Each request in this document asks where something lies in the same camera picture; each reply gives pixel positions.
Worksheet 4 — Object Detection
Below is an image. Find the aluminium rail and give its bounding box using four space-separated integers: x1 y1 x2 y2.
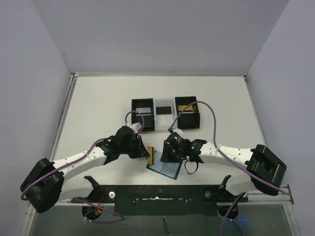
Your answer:
28 183 295 207
48 73 78 161

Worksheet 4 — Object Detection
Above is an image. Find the black bin with gold card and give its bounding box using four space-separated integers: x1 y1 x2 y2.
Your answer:
175 96 200 130

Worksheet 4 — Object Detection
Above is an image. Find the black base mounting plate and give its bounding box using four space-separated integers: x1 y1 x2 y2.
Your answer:
83 185 236 216

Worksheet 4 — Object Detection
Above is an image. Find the aluminium left side rail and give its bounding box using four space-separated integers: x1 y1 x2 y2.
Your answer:
48 73 78 161

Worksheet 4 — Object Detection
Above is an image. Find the white middle bin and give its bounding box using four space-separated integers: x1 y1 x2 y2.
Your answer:
153 97 177 132

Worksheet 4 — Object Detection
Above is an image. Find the black card from holder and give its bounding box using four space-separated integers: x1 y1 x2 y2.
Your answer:
156 106 172 115

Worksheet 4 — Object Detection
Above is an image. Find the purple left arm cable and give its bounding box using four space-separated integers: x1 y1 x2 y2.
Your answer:
20 111 145 224

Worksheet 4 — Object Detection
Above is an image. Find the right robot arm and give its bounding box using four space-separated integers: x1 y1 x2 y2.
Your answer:
161 132 287 196

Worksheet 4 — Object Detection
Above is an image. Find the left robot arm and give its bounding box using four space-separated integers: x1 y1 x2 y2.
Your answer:
20 123 150 213

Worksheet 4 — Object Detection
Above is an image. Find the silver credit card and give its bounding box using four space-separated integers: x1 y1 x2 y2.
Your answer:
136 107 151 116

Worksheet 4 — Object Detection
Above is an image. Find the blue leather card holder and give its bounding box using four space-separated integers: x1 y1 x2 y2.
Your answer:
146 151 182 180

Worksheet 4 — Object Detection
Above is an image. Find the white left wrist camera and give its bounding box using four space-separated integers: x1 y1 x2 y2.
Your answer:
126 122 142 134

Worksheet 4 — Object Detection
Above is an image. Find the black bin with silver card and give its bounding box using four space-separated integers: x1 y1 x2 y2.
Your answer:
131 98 155 132

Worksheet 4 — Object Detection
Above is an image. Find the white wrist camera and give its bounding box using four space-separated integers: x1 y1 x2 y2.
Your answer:
126 122 142 134
168 128 184 136

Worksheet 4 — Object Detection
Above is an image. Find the gold striped card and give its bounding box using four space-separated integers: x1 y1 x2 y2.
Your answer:
147 146 156 165

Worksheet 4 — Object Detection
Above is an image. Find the aluminium front rail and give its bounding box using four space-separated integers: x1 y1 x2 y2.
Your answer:
28 183 295 207

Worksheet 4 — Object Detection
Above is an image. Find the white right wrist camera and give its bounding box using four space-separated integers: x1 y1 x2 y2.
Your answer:
168 128 184 136

